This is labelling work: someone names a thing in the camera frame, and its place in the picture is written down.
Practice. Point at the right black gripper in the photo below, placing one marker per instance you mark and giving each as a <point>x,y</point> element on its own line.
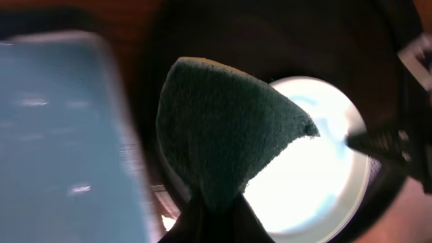
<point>385,144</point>

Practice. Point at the round black tray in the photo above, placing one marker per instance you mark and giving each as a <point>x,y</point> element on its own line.
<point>351,44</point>

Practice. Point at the green yellow sponge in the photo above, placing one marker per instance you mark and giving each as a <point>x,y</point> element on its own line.
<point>218,127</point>

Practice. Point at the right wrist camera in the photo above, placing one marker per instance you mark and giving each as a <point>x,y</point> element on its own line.
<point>416,56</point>

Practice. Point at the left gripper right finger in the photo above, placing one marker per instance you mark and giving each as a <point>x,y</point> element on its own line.
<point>247,227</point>

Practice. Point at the light blue plate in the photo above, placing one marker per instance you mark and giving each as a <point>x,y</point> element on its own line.
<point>314,187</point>

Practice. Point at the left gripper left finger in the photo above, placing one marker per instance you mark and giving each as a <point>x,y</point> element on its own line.
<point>188,228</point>

